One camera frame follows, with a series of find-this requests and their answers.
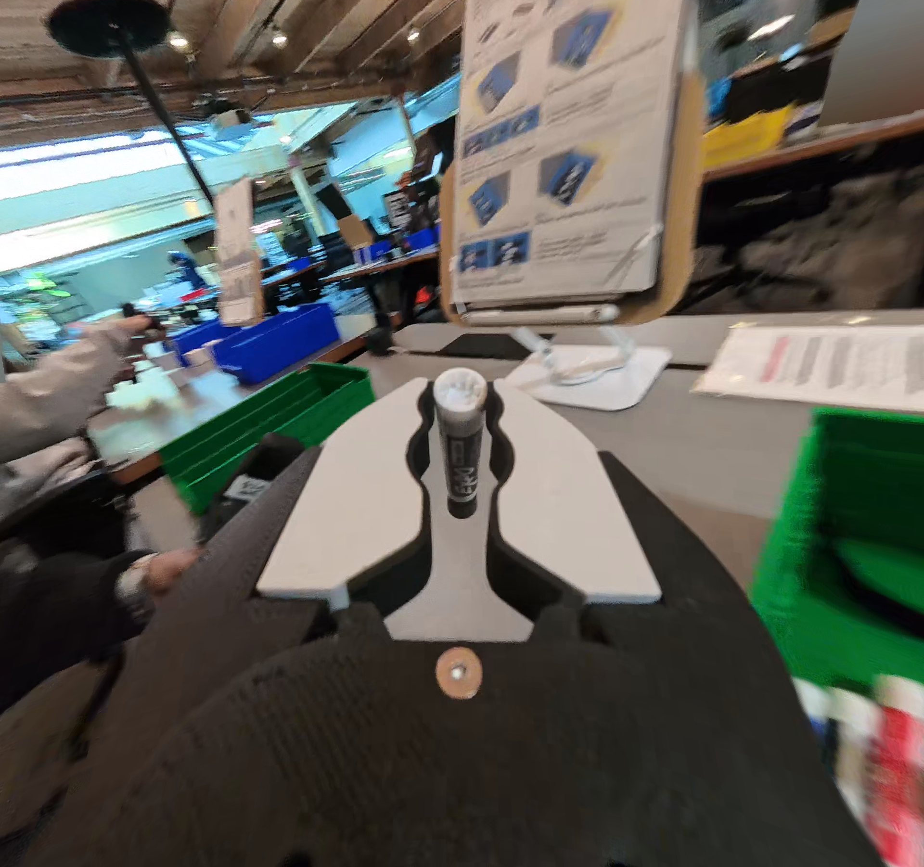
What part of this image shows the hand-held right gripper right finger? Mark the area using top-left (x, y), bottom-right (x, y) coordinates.
top-left (491, 378), bottom-right (664, 604)

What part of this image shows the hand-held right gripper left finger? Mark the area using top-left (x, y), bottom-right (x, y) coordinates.
top-left (256, 376), bottom-right (437, 612)

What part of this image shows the green plastic bin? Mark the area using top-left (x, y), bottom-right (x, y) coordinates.
top-left (751, 407), bottom-right (924, 698)
top-left (157, 362), bottom-right (376, 516)

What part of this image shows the red dry erase marker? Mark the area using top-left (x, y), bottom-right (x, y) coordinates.
top-left (862, 679), bottom-right (924, 867)

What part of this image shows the person's left forearm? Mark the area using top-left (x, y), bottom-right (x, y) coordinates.
top-left (0, 549), bottom-right (156, 713)

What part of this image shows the white desk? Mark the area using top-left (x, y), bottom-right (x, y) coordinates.
top-left (130, 307), bottom-right (924, 666)

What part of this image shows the person's left hand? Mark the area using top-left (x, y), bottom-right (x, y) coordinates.
top-left (144, 548), bottom-right (203, 592)

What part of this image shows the blue plastic bin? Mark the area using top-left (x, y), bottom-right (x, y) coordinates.
top-left (169, 320), bottom-right (243, 357)
top-left (211, 303), bottom-right (340, 386)

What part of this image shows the white lamp stand base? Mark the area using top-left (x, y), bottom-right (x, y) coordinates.
top-left (504, 342), bottom-right (674, 412)

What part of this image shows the wooden board with paper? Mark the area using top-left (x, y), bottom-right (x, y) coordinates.
top-left (215, 176), bottom-right (264, 328)

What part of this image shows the plastic sleeve document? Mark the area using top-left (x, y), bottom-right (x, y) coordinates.
top-left (692, 324), bottom-right (924, 415)

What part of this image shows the white panel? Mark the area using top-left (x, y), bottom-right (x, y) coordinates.
top-left (439, 0), bottom-right (707, 328)

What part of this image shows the yellow plastic bin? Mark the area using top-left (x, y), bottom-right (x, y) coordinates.
top-left (702, 105), bottom-right (795, 169)

